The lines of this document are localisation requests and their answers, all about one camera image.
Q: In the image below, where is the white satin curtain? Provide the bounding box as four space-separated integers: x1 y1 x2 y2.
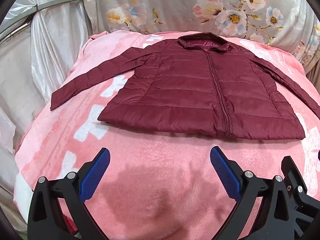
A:
0 0 93 230

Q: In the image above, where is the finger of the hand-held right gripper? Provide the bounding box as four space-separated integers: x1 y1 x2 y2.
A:
281 156 320 240

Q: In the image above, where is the maroon puffer jacket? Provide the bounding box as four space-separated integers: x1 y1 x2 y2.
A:
50 32 320 141

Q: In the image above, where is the curved metal rod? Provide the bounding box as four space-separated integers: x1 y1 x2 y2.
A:
0 0 84 37

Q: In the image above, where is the pink printed fleece blanket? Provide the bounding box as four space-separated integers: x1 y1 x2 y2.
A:
12 29 320 240

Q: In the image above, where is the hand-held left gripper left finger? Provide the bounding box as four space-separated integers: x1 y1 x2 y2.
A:
27 147 111 240

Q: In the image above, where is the grey floral quilt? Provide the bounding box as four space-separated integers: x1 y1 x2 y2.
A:
82 0 320 77

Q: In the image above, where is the red cloth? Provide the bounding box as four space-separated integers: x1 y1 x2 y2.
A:
65 214 78 236

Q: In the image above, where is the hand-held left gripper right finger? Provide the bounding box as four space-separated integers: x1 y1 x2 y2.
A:
210 146 296 240

